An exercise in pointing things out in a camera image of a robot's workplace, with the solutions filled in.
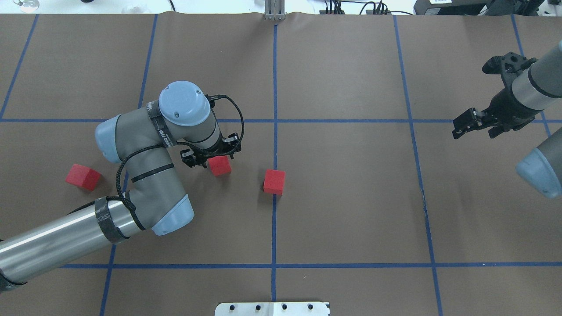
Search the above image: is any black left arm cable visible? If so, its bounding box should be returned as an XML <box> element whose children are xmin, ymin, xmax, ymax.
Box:
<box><xmin>115</xmin><ymin>94</ymin><xmax>245</xmax><ymax>212</ymax></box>

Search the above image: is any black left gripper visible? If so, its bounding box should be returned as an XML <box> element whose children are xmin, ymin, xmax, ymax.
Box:
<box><xmin>193</xmin><ymin>147</ymin><xmax>229</xmax><ymax>169</ymax></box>

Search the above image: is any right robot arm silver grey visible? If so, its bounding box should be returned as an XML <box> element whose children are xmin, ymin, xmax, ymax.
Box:
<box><xmin>452</xmin><ymin>43</ymin><xmax>562</xmax><ymax>198</ymax></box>

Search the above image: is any clear plastic lid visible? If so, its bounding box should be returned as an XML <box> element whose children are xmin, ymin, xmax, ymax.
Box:
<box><xmin>13</xmin><ymin>0</ymin><xmax>40</xmax><ymax>13</ymax></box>

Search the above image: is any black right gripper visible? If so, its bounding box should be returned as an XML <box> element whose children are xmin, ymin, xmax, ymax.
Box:
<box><xmin>452</xmin><ymin>90</ymin><xmax>537</xmax><ymax>140</ymax></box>

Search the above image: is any red cube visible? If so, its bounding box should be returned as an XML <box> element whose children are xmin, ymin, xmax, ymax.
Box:
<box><xmin>207</xmin><ymin>156</ymin><xmax>232</xmax><ymax>176</ymax></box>
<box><xmin>65</xmin><ymin>164</ymin><xmax>101</xmax><ymax>191</ymax></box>
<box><xmin>263</xmin><ymin>169</ymin><xmax>286</xmax><ymax>195</ymax></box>

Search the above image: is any aluminium frame post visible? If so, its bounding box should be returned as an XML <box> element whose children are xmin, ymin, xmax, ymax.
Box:
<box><xmin>264</xmin><ymin>0</ymin><xmax>286</xmax><ymax>21</ymax></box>

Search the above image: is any black printer box device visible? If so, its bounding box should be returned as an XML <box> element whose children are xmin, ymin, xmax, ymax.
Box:
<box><xmin>413</xmin><ymin>0</ymin><xmax>488</xmax><ymax>16</ymax></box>

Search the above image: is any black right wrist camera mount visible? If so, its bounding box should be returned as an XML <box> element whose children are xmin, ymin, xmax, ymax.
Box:
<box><xmin>481</xmin><ymin>52</ymin><xmax>538</xmax><ymax>88</ymax></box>

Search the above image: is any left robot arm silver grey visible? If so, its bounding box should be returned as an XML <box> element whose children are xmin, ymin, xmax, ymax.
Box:
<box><xmin>0</xmin><ymin>81</ymin><xmax>242</xmax><ymax>292</ymax></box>

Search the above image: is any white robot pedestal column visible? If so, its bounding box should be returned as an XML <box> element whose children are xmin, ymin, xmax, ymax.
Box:
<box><xmin>214</xmin><ymin>302</ymin><xmax>331</xmax><ymax>316</ymax></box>

